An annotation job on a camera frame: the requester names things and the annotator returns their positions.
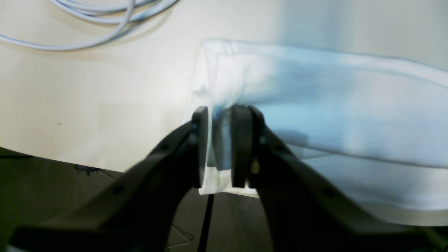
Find white printed t-shirt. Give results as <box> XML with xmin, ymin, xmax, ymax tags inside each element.
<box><xmin>183</xmin><ymin>39</ymin><xmax>448</xmax><ymax>226</ymax></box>

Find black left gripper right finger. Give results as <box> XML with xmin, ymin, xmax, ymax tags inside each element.
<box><xmin>230</xmin><ymin>105</ymin><xmax>438</xmax><ymax>252</ymax></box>

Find coiled white cable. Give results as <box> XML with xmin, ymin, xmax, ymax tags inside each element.
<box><xmin>0</xmin><ymin>0</ymin><xmax>181</xmax><ymax>51</ymax></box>

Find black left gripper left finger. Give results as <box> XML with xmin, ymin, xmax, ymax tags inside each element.
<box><xmin>9</xmin><ymin>106</ymin><xmax>208</xmax><ymax>252</ymax></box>

